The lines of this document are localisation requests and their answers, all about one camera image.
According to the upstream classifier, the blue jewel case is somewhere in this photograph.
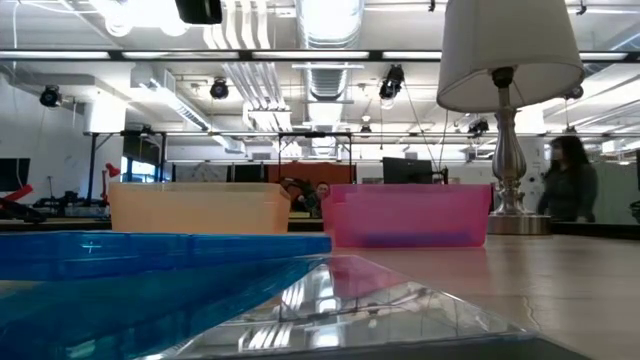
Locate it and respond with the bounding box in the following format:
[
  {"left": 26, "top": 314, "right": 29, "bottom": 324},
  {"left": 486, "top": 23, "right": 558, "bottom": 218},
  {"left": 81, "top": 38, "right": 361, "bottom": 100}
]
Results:
[
  {"left": 363, "top": 231, "right": 472, "bottom": 248},
  {"left": 0, "top": 230, "right": 333, "bottom": 282}
]

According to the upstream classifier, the clear jewel case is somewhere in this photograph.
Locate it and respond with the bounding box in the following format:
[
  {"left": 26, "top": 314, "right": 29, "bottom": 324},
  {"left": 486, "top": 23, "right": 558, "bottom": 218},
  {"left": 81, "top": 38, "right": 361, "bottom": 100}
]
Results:
[{"left": 134, "top": 254, "right": 594, "bottom": 360}]

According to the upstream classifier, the person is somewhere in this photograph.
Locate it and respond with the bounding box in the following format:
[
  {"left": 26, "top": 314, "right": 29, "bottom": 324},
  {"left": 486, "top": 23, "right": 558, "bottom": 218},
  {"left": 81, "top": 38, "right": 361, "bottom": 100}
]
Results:
[
  {"left": 536, "top": 135, "right": 600, "bottom": 224},
  {"left": 292, "top": 179, "right": 332, "bottom": 219}
]

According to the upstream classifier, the black panel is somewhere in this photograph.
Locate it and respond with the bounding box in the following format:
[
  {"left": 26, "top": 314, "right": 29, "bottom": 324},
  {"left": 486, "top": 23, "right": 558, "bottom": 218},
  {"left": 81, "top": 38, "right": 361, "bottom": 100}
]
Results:
[{"left": 232, "top": 164, "right": 269, "bottom": 184}]

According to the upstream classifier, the translucent pink plastic bin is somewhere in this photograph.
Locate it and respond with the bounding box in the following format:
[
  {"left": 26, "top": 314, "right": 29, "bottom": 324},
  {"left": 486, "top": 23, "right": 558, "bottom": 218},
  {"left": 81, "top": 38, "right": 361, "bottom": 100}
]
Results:
[{"left": 321, "top": 183, "right": 493, "bottom": 250}]

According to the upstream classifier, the black computer monitor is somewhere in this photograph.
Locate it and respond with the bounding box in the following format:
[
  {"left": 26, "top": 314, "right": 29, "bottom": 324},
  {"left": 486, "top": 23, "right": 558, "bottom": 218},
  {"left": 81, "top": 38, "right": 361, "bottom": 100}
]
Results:
[
  {"left": 382, "top": 157, "right": 435, "bottom": 186},
  {"left": 0, "top": 158, "right": 31, "bottom": 193}
]

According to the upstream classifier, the grey marbled panel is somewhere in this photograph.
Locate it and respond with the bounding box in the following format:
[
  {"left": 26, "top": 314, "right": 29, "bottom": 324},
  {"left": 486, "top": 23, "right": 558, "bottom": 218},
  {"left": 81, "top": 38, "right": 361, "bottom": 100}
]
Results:
[{"left": 174, "top": 163, "right": 229, "bottom": 184}]

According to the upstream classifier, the translucent orange plastic bin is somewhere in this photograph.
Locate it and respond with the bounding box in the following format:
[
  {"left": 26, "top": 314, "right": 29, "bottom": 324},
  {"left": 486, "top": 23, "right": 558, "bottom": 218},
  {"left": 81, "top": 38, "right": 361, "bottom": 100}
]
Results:
[{"left": 108, "top": 181, "right": 292, "bottom": 236}]

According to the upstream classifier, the red desk lamp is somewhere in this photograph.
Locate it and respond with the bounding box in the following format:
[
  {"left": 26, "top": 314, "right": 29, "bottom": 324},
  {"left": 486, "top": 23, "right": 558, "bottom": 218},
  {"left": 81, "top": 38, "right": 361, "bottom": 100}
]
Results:
[{"left": 101, "top": 162, "right": 122, "bottom": 205}]

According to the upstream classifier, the white shade silver table lamp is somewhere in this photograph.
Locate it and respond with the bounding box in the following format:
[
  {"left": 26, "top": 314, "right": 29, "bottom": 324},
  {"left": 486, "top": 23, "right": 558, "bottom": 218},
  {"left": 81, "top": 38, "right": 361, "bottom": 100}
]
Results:
[{"left": 436, "top": 0, "right": 586, "bottom": 236}]

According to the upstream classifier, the black desk equipment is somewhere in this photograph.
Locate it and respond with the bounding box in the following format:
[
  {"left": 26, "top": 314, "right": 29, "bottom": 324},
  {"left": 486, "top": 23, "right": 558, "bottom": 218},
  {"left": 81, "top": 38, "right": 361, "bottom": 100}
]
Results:
[{"left": 32, "top": 189, "right": 109, "bottom": 219}]

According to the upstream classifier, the red angled bar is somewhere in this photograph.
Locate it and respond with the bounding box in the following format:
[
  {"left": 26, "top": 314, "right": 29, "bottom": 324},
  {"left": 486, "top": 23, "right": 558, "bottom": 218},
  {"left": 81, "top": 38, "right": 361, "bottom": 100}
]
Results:
[{"left": 0, "top": 183, "right": 35, "bottom": 204}]

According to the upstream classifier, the black angled object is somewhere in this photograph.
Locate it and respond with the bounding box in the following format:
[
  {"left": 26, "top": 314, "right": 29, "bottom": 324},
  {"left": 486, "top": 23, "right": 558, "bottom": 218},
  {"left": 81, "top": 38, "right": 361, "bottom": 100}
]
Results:
[{"left": 0, "top": 197, "right": 49, "bottom": 224}]

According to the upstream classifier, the orange partition wall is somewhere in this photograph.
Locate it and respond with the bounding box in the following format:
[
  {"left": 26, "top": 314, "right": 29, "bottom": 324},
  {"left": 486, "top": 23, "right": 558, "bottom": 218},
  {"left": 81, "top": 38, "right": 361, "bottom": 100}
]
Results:
[{"left": 267, "top": 162, "right": 358, "bottom": 194}]

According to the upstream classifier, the silver ventilation duct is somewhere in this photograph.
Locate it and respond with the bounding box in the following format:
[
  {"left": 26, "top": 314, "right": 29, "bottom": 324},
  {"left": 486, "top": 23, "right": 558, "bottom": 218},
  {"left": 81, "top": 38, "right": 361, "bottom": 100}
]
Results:
[{"left": 294, "top": 0, "right": 366, "bottom": 50}]

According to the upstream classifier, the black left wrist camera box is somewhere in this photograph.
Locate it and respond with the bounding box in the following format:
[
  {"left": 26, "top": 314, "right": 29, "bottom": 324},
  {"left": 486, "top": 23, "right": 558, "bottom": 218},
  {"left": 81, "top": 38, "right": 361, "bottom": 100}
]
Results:
[{"left": 174, "top": 0, "right": 224, "bottom": 25}]

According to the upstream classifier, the black horizontal rail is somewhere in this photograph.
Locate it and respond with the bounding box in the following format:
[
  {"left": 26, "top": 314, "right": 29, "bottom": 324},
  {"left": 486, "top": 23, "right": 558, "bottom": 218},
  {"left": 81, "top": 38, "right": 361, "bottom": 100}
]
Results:
[
  {"left": 0, "top": 217, "right": 326, "bottom": 232},
  {"left": 549, "top": 221, "right": 640, "bottom": 240}
]

